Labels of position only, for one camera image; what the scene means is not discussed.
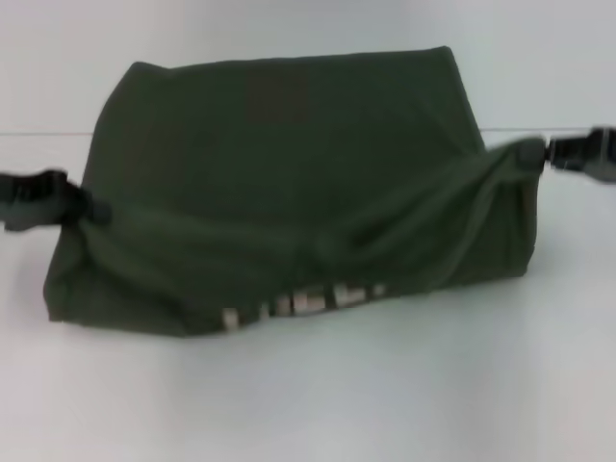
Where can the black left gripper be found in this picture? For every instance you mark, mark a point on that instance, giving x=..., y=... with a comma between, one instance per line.
x=38, y=197

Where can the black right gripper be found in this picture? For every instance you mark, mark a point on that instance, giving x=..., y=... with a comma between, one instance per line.
x=587, y=154

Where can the dark green t-shirt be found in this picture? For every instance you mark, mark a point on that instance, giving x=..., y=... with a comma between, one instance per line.
x=289, y=192

